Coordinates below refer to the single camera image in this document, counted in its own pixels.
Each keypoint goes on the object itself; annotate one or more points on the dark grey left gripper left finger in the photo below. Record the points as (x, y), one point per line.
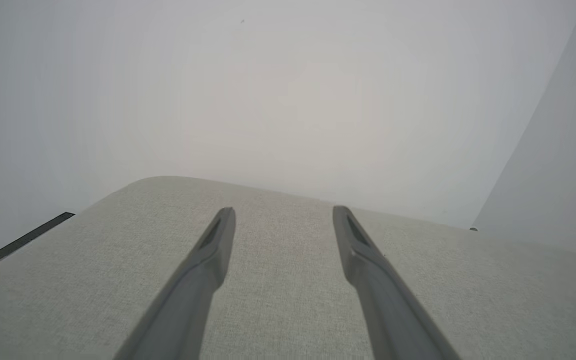
(178, 320)

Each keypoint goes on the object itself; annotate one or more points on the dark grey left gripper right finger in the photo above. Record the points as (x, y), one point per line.
(393, 320)

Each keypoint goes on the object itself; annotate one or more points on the black baseboard strip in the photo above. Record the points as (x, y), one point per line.
(28, 237)

